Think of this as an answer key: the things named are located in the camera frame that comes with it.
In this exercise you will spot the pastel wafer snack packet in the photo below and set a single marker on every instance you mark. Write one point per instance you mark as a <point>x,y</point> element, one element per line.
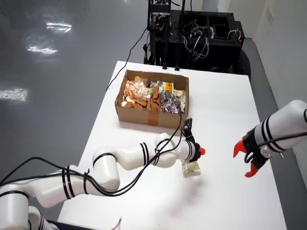
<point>146,94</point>

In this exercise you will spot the green white snack packet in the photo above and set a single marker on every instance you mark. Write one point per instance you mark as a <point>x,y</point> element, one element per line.
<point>160,85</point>

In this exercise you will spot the black stand pole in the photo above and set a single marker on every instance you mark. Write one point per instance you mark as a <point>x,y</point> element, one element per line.
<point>178,48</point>
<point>165,48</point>

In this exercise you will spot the purple silver snack packet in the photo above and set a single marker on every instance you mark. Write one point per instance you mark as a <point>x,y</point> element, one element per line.
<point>168,103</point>

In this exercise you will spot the orange round cracker bag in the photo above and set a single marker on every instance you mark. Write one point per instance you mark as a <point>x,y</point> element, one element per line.
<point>132,89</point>
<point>139,80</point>

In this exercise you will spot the brown bar snack pack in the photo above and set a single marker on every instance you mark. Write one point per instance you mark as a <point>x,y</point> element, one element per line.
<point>154,106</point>
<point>156,92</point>

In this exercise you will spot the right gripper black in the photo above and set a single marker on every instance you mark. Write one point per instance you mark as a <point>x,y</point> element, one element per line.
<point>249,143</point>

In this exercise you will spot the brown biscuit snack pack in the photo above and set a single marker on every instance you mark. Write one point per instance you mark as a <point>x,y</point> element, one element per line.
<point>139,103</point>

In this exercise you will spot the yellow snack packet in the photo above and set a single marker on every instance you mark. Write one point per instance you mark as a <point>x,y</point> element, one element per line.
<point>169,86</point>

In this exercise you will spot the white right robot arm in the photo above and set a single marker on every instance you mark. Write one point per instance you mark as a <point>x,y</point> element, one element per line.
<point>287,119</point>

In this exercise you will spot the white sunflower seed packet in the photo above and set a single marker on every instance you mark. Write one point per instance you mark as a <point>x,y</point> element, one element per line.
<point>192,171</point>

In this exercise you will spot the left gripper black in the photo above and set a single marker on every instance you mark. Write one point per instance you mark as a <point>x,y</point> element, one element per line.
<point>196,152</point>

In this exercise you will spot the cream printed snack packet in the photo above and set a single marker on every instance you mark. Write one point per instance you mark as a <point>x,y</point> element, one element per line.
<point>180,93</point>
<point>183,105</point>

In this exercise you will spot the black equipment cart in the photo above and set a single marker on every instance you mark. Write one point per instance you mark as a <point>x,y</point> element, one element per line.
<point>216,48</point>

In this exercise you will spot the brown cardboard box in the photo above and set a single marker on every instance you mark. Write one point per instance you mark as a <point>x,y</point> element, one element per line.
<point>134,116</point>

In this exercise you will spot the black camera rig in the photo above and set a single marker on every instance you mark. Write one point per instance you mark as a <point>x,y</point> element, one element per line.
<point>159,14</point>

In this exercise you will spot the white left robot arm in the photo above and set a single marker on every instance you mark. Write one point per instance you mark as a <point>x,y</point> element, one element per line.
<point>134,155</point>

